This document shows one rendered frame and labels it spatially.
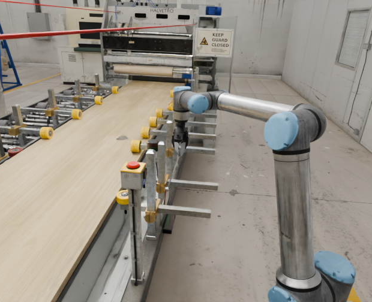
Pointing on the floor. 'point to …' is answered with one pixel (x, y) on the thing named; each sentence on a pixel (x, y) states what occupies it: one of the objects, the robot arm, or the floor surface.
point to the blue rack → (0, 58)
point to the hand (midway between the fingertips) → (179, 154)
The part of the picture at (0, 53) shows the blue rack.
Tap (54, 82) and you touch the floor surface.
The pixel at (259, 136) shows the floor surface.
